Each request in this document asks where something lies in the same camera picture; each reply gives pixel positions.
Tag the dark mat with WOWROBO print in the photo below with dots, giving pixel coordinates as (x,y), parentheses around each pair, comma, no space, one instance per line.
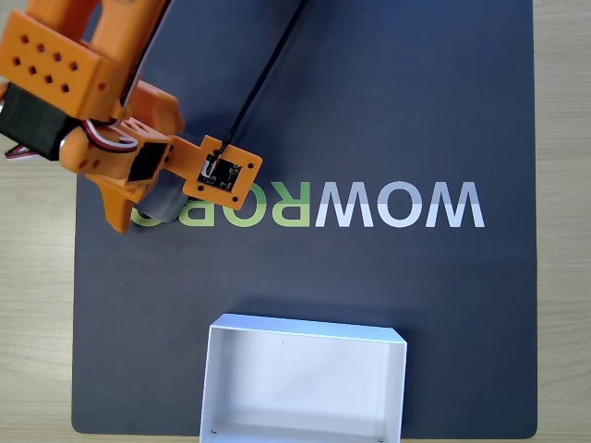
(369,115)

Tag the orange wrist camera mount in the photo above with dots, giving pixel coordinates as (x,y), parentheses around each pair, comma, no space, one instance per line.
(191,154)

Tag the grey rounded square case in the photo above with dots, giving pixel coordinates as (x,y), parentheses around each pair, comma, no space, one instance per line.
(161,203)

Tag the white open cardboard box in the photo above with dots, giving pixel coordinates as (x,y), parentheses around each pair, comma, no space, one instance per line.
(300,383)

